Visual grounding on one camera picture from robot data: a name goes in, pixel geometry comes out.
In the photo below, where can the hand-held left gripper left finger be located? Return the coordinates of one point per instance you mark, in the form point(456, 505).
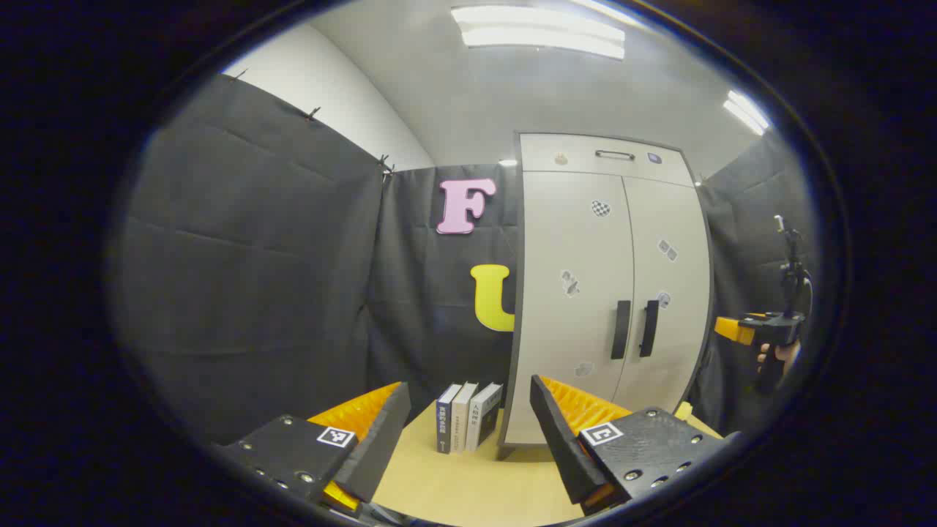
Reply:
point(381, 439)

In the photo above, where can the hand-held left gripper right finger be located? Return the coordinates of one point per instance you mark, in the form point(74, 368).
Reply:
point(560, 432)

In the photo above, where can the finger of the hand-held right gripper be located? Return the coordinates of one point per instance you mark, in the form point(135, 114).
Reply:
point(736, 329)

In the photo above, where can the shoe cabinet door plain stickers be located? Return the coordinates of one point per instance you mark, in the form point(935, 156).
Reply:
point(673, 293)

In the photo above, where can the shoe cabinet door checkered sticker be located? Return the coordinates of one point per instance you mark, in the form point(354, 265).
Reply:
point(564, 241)

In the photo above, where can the white double-door shoe cabinet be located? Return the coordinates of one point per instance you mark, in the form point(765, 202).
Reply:
point(571, 219)

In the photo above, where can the white cabinet drawer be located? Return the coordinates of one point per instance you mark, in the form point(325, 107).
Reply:
point(542, 154)

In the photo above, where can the dark blue book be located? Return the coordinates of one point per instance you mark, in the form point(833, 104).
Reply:
point(443, 424)

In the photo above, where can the black and white book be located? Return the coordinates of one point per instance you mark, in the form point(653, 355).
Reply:
point(483, 417)

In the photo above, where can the small ceiling light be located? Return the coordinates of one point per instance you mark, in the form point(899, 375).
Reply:
point(747, 112)

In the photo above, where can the black backdrop cloth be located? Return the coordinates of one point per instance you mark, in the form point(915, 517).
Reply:
point(256, 256)

